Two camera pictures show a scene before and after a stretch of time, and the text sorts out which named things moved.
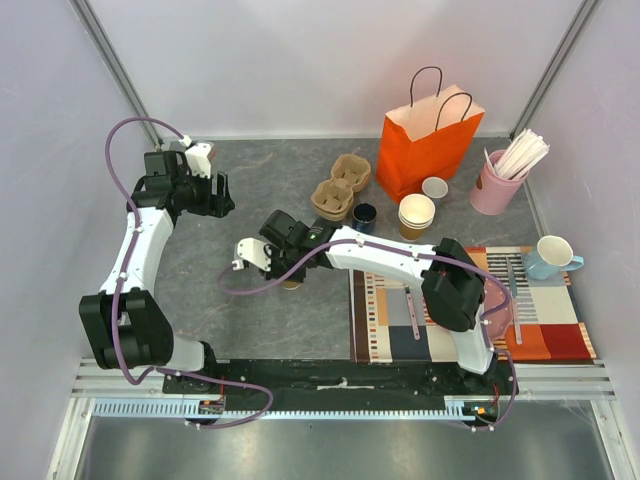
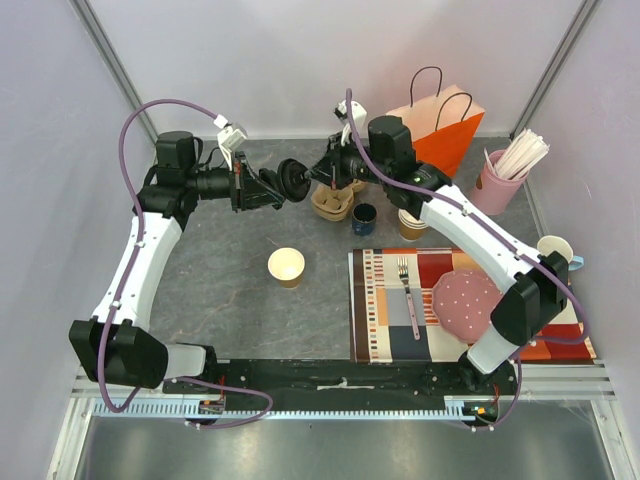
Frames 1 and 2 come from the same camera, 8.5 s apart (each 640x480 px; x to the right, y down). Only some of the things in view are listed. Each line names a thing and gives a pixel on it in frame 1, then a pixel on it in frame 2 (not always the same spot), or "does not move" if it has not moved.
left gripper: [219, 205] → [247, 189]
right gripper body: [288, 270] → [337, 167]
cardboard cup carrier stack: [331, 200] does not move
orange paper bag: [430, 138] does not move
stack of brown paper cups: [415, 215] does not move
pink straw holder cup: [491, 192] does not move
